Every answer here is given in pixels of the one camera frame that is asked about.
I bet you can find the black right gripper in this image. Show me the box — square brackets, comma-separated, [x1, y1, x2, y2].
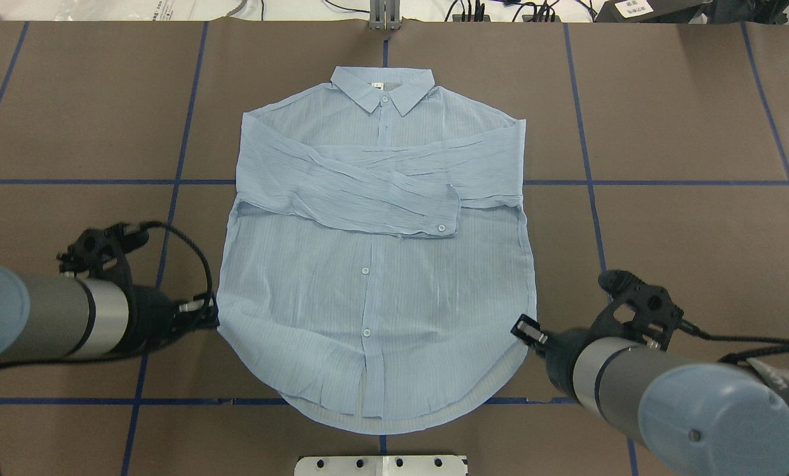
[510, 315, 593, 392]

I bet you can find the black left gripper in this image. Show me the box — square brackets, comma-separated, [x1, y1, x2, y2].
[127, 286, 220, 352]

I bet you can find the light blue button-up shirt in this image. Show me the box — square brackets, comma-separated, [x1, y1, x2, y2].
[217, 66, 537, 434]

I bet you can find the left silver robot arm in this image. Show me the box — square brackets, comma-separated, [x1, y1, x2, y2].
[0, 266, 218, 474]

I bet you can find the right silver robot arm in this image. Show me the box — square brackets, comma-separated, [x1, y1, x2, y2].
[511, 315, 789, 475]

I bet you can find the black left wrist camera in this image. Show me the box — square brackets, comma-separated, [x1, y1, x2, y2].
[56, 222, 149, 290]

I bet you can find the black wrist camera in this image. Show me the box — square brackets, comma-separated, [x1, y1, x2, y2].
[56, 222, 149, 290]
[589, 269, 702, 350]

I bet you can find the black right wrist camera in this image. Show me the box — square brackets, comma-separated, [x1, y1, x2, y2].
[589, 269, 702, 350]

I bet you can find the white pedestal column base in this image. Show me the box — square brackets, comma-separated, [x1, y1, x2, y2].
[294, 455, 470, 475]

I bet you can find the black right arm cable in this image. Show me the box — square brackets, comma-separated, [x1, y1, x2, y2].
[681, 320, 789, 368]

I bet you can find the aluminium frame post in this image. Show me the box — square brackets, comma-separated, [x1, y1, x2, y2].
[369, 0, 402, 31]

